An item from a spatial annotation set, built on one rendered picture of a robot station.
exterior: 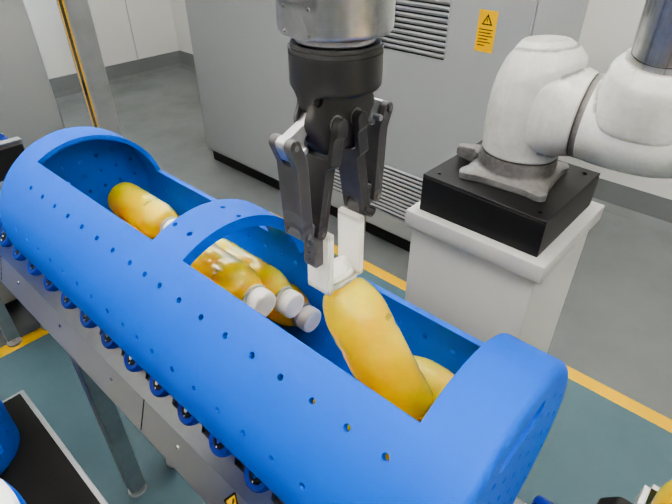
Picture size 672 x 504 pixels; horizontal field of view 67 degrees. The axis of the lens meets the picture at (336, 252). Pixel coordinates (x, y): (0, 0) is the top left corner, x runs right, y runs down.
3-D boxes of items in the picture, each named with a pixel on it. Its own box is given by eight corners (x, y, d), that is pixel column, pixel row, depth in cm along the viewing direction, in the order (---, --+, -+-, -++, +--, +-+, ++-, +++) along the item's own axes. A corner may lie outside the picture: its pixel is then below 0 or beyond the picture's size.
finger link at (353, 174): (321, 105, 44) (332, 98, 45) (339, 206, 52) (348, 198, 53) (356, 116, 42) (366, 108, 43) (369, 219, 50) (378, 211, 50)
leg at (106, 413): (141, 478, 168) (87, 341, 131) (150, 489, 165) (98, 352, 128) (125, 490, 164) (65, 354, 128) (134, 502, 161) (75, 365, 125)
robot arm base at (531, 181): (473, 143, 121) (478, 121, 118) (569, 170, 111) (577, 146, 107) (439, 171, 109) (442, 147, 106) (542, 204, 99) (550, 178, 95)
